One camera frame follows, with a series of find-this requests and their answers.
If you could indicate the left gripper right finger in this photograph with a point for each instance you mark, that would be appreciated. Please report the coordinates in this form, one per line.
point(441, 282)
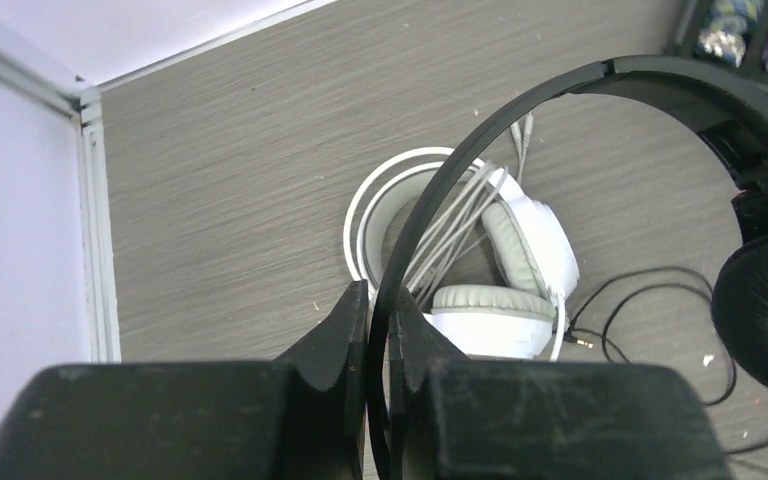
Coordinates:
point(457, 418)

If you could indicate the black poker chip case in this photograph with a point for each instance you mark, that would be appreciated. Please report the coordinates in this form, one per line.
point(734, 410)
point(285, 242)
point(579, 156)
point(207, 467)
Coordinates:
point(729, 34)

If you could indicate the small white headphones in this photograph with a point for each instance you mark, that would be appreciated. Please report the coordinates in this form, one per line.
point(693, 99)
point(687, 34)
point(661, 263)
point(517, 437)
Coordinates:
point(494, 271)

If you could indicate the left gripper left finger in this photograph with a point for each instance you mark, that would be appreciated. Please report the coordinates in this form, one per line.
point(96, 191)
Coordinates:
point(298, 416)

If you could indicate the black headphones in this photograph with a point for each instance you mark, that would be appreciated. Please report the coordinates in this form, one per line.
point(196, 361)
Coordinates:
point(729, 114)

